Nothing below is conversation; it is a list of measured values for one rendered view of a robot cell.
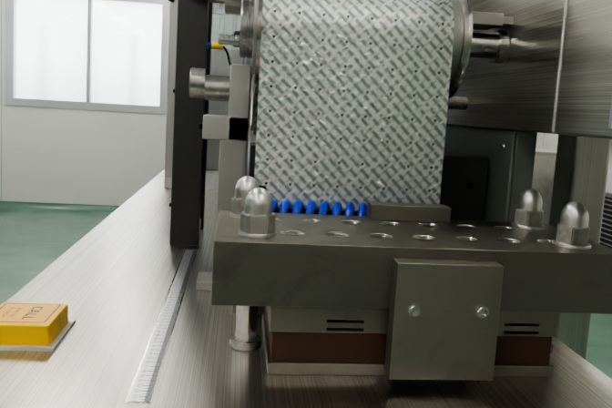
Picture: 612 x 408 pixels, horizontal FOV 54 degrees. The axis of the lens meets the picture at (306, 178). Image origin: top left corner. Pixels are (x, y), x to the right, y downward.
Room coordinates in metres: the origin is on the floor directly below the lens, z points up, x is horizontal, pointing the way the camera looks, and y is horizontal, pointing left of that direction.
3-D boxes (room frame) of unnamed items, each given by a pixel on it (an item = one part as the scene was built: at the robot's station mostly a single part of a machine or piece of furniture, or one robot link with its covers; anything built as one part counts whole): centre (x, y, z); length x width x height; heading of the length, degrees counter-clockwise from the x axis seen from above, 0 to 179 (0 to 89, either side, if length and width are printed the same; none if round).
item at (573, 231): (0.61, -0.27, 1.05); 0.04 x 0.04 x 0.04
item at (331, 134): (0.75, -0.05, 1.11); 0.23 x 0.01 x 0.18; 96
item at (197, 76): (0.82, 0.15, 1.18); 0.04 x 0.02 x 0.04; 6
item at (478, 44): (0.83, -0.22, 1.25); 0.07 x 0.04 x 0.04; 96
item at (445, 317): (0.54, -0.14, 0.96); 0.10 x 0.03 x 0.11; 96
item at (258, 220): (0.57, 0.04, 1.05); 0.04 x 0.04 x 0.04
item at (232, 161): (0.83, 0.11, 1.05); 0.06 x 0.05 x 0.31; 96
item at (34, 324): (0.61, 0.28, 0.91); 0.07 x 0.07 x 0.02; 6
